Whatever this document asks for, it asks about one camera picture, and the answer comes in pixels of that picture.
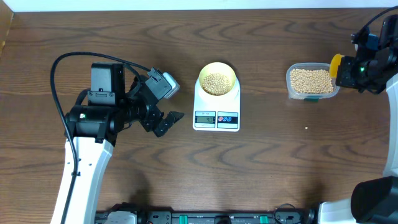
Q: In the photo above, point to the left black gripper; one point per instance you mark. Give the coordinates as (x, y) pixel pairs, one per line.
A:
(151, 122)

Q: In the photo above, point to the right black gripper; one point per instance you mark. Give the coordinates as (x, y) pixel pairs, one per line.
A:
(344, 78)

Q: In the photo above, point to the yellow measuring scoop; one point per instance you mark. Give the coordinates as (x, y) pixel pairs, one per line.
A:
(334, 64)

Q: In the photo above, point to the white digital kitchen scale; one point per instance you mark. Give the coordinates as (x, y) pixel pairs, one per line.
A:
(217, 113)

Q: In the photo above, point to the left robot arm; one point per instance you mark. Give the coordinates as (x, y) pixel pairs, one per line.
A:
(117, 98)

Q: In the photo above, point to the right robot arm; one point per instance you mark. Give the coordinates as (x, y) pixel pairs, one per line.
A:
(373, 68)

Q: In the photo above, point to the soybeans in bowl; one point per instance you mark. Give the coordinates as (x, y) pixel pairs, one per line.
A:
(216, 84)

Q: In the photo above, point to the yellow bowl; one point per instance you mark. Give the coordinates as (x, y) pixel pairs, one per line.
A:
(217, 67)

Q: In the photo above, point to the clear plastic container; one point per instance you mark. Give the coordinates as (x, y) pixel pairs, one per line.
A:
(305, 96)

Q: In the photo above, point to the soybeans pile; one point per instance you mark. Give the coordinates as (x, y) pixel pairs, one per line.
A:
(311, 81)

